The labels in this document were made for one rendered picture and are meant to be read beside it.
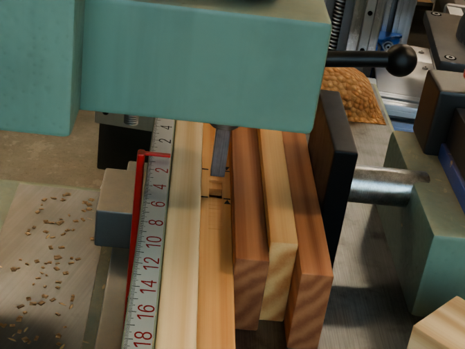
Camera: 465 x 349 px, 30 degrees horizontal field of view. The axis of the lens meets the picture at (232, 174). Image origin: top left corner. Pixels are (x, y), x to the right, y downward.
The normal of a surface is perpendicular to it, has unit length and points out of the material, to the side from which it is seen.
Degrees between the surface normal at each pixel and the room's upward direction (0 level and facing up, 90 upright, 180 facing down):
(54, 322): 0
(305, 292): 90
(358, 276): 0
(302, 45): 90
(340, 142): 0
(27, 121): 90
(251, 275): 90
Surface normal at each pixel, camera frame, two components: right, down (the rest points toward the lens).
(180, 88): 0.02, 0.49
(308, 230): 0.12, -0.87
